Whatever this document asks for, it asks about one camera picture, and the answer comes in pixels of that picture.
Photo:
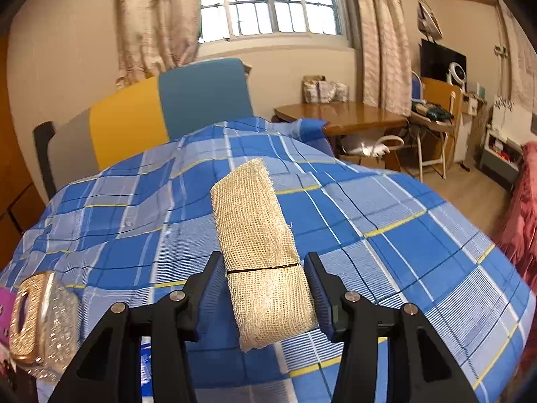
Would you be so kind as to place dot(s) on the beige striped curtain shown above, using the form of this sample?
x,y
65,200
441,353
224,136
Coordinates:
x,y
381,42

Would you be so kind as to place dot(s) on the white paper bag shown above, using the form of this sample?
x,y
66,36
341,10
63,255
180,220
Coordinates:
x,y
509,117

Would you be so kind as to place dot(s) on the white wall hanging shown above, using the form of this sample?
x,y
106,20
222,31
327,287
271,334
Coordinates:
x,y
430,19

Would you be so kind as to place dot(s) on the clear organizer with packets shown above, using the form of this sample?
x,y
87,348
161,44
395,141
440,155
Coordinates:
x,y
326,90

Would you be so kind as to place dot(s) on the beige patterned curtain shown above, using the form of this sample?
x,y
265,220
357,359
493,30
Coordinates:
x,y
159,16

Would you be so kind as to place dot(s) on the pink fuzzy cloth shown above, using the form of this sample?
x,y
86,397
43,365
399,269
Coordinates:
x,y
522,218

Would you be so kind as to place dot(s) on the grey low cabinet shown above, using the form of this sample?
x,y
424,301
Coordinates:
x,y
501,159

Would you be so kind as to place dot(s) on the wooden chair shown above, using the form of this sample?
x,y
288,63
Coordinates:
x,y
440,134

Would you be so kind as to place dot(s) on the blue plaid blanket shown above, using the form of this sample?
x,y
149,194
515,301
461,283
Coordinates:
x,y
377,260

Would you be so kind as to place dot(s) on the black monitor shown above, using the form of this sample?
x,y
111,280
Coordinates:
x,y
436,56

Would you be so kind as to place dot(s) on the wooden table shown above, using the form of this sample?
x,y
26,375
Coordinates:
x,y
356,115

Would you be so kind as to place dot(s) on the blue yellow grey headboard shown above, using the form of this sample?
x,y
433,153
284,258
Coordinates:
x,y
126,121

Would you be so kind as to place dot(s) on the cream mesh cloth roll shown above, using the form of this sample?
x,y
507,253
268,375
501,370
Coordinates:
x,y
260,239

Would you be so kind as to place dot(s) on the purple cardboard box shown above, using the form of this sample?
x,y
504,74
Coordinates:
x,y
5,310

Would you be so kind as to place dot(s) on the barred window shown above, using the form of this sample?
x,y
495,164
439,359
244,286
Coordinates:
x,y
272,0

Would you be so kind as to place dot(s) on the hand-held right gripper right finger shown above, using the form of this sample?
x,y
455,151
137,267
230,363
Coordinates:
x,y
322,302

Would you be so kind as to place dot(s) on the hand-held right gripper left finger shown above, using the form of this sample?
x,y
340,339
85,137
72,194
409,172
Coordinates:
x,y
209,302

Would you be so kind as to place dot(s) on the blue chair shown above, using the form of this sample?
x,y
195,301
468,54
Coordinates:
x,y
416,86

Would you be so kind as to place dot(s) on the dark green tool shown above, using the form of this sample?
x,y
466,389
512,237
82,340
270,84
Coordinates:
x,y
434,111

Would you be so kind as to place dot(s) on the white round fan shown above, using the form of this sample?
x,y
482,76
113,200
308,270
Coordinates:
x,y
456,74

